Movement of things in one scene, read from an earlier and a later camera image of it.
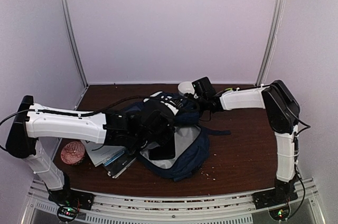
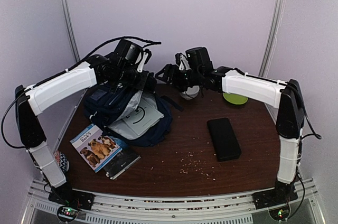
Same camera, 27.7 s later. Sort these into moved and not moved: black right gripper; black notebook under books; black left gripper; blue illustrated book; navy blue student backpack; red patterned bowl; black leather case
Moved: black right gripper; black leather case; red patterned bowl; black left gripper; navy blue student backpack; blue illustrated book
Not moved: black notebook under books
